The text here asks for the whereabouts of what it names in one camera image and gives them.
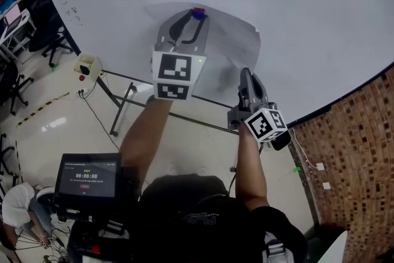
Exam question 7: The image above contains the person's right forearm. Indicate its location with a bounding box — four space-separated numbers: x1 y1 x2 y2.
235 126 268 212

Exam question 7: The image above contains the grey backpack strap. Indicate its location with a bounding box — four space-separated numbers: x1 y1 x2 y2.
263 230 286 263

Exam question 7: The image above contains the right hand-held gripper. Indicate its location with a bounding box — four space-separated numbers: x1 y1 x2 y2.
227 67 289 144

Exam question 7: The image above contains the black chest-mounted monitor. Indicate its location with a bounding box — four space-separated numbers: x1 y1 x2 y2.
54 153 123 207

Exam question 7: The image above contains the thin white cable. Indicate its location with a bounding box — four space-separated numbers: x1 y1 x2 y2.
291 128 320 169

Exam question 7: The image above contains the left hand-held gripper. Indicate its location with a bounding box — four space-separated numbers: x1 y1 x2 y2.
150 9 211 102

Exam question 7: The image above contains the person's left forearm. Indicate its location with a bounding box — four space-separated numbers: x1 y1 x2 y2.
119 98 173 192

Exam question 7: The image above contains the black monitor mount rig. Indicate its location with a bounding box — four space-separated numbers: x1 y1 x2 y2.
57 206 133 263

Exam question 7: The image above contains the yellow black striped floor tape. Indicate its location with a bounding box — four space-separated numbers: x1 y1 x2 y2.
15 91 71 129

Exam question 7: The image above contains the person's black shirt torso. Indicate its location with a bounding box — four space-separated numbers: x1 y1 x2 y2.
137 174 308 263

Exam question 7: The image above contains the white paper sheet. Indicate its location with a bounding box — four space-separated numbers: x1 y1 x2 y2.
144 2 262 70

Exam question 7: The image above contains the white rounded machine shell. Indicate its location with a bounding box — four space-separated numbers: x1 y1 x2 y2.
36 187 55 206

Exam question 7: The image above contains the white plastic panel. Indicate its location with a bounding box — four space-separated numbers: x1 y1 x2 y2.
320 229 348 263

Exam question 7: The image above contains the white device with black face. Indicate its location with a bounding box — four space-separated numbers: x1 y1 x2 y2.
267 129 292 152

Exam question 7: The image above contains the beige box with red button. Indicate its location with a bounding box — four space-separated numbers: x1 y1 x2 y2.
73 53 102 81

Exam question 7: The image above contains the white metal-frame desk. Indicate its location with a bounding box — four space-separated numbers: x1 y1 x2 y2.
0 6 38 62

